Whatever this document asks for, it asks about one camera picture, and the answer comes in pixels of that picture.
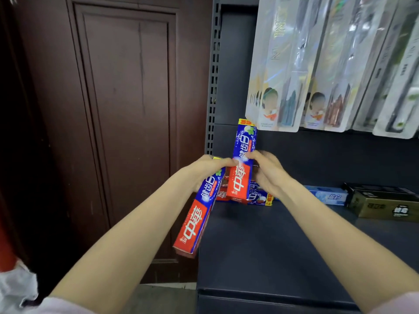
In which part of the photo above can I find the white plastic bag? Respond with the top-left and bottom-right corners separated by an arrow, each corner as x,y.
0,259 -> 39,308

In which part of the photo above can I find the orange toothbrush pack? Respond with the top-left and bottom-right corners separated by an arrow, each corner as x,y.
347,0 -> 403,133

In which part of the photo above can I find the dark grey shelf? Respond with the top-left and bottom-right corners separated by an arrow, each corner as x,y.
196,192 -> 419,314

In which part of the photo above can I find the green toothbrush pack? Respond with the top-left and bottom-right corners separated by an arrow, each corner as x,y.
372,0 -> 419,140

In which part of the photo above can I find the light blue toothpaste box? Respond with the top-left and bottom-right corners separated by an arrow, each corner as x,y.
303,185 -> 349,206

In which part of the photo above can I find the stack of blue child toothbrush packs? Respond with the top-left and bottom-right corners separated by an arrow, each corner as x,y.
244,0 -> 320,133

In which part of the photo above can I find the person's left hand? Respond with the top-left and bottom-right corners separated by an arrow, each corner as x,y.
188,154 -> 238,193

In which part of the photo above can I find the red child toothbrush pack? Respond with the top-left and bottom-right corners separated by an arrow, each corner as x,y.
299,0 -> 374,133

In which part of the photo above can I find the person's right hand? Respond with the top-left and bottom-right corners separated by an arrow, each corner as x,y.
244,150 -> 290,201

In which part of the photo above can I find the person's left forearm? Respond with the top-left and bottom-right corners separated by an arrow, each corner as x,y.
49,166 -> 213,314

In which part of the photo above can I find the person's pink right sleeve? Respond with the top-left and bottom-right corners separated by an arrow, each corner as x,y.
370,292 -> 419,314

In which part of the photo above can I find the gold toothpaste box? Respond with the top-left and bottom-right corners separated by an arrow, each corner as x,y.
346,189 -> 419,224

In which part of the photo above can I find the black patterned toothpaste box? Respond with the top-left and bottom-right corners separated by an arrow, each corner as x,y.
342,182 -> 419,195

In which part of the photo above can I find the person's right forearm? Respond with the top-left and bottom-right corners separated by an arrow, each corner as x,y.
276,183 -> 419,313

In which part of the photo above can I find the red plastic roll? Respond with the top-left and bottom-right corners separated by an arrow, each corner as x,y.
0,222 -> 17,273

